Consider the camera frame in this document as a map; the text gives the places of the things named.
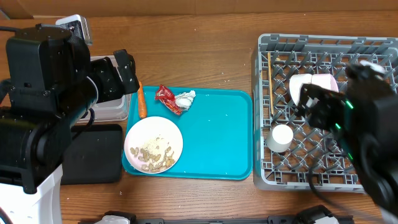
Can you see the orange carrot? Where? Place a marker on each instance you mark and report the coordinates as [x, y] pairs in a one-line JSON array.
[[141, 102]]

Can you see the teal plastic tray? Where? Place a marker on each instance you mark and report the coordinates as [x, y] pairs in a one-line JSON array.
[[217, 133]]

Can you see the wooden chopstick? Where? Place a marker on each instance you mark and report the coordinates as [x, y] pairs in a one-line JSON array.
[[269, 65]]

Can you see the black plastic bin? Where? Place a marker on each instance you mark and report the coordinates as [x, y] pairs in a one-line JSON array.
[[94, 157]]

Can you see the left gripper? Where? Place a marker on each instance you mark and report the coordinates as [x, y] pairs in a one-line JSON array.
[[114, 87]]

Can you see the clear plastic bin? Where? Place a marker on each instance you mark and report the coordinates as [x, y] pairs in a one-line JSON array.
[[116, 110]]

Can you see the white cup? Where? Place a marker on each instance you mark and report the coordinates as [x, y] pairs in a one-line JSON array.
[[279, 138]]

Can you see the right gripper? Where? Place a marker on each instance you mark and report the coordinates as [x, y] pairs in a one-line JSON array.
[[320, 104]]

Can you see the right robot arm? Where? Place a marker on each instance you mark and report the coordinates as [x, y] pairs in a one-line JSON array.
[[363, 121]]

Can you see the grey dishwasher rack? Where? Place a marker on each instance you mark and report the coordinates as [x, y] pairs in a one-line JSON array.
[[293, 54]]

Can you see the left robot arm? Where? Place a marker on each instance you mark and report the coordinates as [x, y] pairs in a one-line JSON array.
[[53, 83]]

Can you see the red snack wrapper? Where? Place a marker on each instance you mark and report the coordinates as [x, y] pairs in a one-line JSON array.
[[165, 96]]

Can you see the white tissue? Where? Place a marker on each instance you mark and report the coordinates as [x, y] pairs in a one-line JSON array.
[[185, 100]]

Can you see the white bowl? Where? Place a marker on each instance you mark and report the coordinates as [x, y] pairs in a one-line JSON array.
[[326, 81], [295, 84]]

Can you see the plate with peanuts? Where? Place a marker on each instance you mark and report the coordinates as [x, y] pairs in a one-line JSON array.
[[153, 145]]

